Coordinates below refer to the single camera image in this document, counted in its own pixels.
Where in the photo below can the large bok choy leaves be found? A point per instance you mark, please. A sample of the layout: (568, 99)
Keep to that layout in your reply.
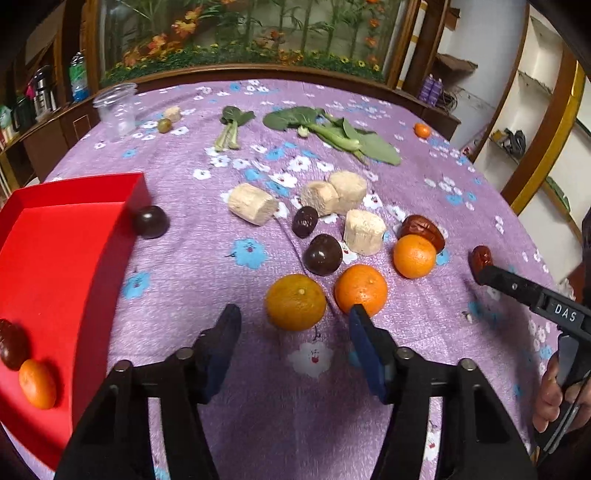
(337, 132)

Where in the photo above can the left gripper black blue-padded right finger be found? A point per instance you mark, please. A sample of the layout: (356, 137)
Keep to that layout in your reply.
(478, 437)

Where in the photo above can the orange mandarin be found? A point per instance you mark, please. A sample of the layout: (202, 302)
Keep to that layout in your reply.
(414, 257)
(38, 384)
(361, 285)

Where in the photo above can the orange mandarin front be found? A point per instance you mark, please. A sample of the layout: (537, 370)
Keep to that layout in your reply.
(361, 285)

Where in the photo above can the red tray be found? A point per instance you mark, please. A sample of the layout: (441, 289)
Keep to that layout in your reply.
(65, 247)

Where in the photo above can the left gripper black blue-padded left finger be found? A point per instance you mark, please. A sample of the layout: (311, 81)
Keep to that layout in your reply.
(112, 439)

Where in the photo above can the small bok choy sprig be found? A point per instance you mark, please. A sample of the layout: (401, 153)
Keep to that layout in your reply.
(231, 118)

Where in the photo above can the green-label water bottle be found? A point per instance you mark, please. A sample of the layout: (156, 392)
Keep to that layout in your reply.
(78, 78)

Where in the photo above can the small green olive fruit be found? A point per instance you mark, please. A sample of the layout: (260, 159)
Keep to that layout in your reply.
(164, 125)

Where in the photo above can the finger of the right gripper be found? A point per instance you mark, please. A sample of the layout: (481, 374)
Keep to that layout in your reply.
(525, 291)

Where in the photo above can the flower mural panel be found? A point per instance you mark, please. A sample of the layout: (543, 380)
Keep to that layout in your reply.
(139, 38)

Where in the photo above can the small dark wrinkled date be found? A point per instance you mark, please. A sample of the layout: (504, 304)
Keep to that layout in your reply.
(304, 222)

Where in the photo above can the small far orange kumquat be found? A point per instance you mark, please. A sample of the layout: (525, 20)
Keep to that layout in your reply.
(422, 131)

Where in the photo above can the dark plum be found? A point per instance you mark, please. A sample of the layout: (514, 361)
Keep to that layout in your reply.
(150, 222)
(323, 256)

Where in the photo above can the large dark red date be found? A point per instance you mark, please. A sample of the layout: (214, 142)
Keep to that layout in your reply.
(14, 345)

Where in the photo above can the person's right hand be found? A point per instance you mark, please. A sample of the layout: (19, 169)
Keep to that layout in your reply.
(550, 398)

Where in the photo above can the clear plastic cup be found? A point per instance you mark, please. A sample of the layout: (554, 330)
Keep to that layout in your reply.
(115, 107)

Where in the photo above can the beige corn cob front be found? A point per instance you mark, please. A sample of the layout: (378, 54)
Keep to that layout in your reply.
(364, 232)

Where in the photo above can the yellow-orange mandarin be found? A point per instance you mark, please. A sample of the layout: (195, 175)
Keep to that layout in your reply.
(295, 303)

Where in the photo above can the steel thermos jug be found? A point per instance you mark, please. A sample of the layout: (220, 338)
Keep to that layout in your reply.
(43, 95)

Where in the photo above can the beige corn cob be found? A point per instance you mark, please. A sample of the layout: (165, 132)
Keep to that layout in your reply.
(351, 189)
(364, 232)
(321, 196)
(252, 204)

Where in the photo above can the purple bottles on shelf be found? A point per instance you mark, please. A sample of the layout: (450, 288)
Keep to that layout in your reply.
(431, 90)

